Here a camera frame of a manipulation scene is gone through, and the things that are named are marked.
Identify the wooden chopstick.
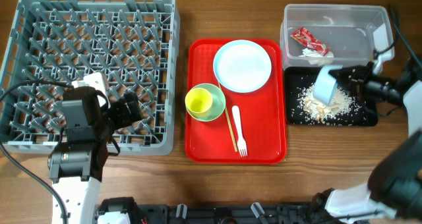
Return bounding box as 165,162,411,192
218,82,238,153

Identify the red plastic tray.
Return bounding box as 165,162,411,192
185,38,287,165

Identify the yellow cup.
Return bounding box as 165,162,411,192
185,88,213,118

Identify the grey dishwasher rack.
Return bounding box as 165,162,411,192
1,0,180,155

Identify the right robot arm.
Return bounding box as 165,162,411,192
321,55,421,223

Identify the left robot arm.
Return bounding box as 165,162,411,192
47,86,142,223

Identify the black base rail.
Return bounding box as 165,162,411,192
95,196,370,224

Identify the rice and peanut waste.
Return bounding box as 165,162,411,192
296,83,363,125

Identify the black waste tray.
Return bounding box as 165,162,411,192
284,67,378,126

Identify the light blue plate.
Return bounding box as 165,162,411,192
213,40,272,93

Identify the green bowl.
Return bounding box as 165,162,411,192
186,83,225,122

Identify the red snack wrapper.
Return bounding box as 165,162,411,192
291,27,329,56

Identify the small light blue bowl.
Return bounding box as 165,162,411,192
313,65,343,105

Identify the clear plastic bin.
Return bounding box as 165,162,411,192
280,4,394,69

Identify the white plastic fork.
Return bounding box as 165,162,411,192
231,105,248,157

